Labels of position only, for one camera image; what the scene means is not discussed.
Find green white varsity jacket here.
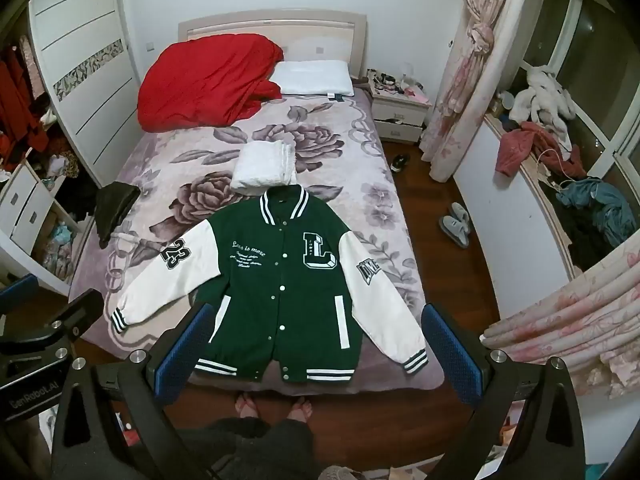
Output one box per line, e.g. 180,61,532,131
111,185,428,382

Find red clothes in closet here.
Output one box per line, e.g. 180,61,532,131
1,47,49,171

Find clothes pile on sill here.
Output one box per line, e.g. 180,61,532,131
496,65,587,180

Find white drawer unit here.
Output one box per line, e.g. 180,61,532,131
1,159,84,297

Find pink floral curtain near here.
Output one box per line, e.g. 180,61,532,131
480,233,640,399

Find pink floral curtain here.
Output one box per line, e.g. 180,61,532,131
480,233,640,399
420,0,525,183

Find person's bare feet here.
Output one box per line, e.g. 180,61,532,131
234,392,314,424

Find floral fleece bed blanket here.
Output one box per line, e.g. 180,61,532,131
70,90,444,396

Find grey slipper pair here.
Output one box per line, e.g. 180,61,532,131
438,202,471,249

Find teal garment on sill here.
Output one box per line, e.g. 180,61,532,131
555,178,638,247

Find folded white towel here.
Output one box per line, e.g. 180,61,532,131
230,140,297,196

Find red duvet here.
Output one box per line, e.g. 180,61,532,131
138,34,284,133

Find white wardrobe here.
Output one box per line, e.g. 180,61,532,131
28,0,142,186

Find black shoe on floor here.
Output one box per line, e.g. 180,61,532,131
390,154,410,174

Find white nightstand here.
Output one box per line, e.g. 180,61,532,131
367,68,432,144

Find white pillow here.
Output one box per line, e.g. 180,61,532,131
269,60,354,96

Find white bed headboard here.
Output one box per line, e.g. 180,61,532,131
178,9,367,78

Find pink floral curtain far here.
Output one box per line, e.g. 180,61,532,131
420,0,525,183

